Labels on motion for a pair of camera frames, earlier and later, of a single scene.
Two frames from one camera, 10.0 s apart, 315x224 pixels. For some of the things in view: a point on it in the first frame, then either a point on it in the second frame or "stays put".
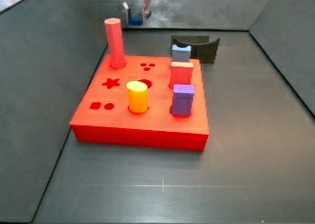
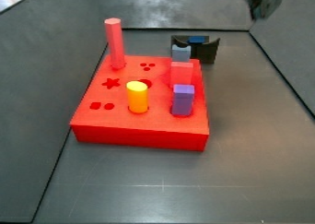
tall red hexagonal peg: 115,42 stays put
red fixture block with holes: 101,119 stays put
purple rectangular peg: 181,99 stays put
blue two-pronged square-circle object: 135,20 to 196,39
